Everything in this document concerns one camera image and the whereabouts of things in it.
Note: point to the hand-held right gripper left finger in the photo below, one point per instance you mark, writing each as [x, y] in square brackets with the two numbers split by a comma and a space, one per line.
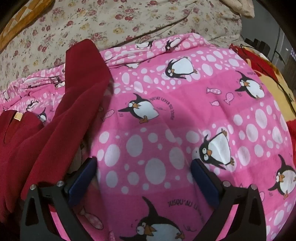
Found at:
[81, 180]

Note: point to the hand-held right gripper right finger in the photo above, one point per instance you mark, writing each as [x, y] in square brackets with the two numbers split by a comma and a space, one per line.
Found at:
[205, 183]

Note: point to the dark red sweater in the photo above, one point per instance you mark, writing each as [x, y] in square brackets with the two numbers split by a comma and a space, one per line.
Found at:
[57, 139]

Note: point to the pink penguin print blanket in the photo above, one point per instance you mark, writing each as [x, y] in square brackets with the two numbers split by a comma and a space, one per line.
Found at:
[173, 115]

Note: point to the red and yellow blanket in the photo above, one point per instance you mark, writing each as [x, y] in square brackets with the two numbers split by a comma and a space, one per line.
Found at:
[277, 92]

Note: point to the dark furniture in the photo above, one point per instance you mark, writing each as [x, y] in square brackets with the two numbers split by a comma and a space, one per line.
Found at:
[259, 45]

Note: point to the floral beige quilt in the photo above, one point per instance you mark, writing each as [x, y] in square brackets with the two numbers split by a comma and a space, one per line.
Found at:
[92, 18]

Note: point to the orange patterned cloth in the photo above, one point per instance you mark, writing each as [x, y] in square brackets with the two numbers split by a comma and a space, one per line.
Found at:
[18, 25]

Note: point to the beige pillow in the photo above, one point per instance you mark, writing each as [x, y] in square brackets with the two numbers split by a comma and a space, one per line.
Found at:
[242, 7]

